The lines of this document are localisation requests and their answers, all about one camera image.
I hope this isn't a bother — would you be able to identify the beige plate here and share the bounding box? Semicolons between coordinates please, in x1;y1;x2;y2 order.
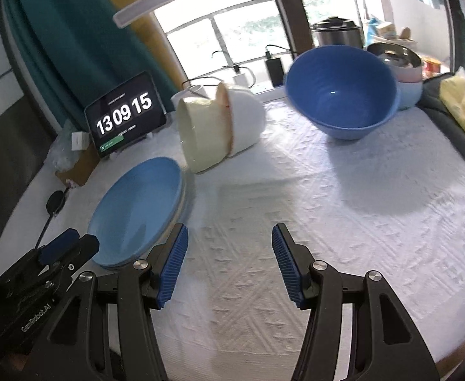
108;166;188;269

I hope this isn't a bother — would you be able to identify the light blue plate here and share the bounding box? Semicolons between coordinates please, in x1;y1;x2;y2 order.
86;156;184;268

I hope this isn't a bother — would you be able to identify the white strawberry bowl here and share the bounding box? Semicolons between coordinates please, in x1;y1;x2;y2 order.
216;83;266;157

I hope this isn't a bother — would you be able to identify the large dark blue bowl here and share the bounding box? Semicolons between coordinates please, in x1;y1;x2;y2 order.
284;45;400;140

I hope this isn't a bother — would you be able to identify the cardboard box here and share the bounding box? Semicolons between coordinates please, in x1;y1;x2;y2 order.
55;144;100;188

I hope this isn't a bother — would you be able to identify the small white box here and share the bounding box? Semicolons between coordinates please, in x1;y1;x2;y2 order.
71;132;90;151

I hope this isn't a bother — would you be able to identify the white knitted bed cover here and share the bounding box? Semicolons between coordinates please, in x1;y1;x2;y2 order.
0;96;465;381

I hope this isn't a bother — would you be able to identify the cream bowl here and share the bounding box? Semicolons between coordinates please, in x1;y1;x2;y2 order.
176;97;231;174

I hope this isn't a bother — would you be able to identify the tablet showing clock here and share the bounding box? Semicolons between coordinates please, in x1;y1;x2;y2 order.
84;71;167;158

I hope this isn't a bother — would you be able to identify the white power strip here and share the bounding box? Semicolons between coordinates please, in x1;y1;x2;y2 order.
255;86;287;103

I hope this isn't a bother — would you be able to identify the black power bank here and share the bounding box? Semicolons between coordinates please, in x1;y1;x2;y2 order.
265;51;285;88

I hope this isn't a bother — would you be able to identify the dark grey cloth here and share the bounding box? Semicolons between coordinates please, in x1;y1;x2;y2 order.
417;72;465;161

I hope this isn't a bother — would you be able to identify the teal curtain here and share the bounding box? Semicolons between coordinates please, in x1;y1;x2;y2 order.
2;0;176;130

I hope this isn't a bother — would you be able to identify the pink bowl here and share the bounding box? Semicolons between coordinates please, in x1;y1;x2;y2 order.
390;64;423;84

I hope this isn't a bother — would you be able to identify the steel tumbler mug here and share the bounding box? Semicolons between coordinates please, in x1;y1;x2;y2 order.
312;17;364;49

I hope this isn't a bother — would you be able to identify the white desk lamp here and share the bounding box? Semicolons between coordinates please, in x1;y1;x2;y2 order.
113;0;175;29

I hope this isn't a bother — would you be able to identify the yellow curtain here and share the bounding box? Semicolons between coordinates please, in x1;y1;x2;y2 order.
111;0;187;90

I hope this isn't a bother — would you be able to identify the black charging cable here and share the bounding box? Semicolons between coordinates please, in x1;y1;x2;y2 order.
181;49;257;90

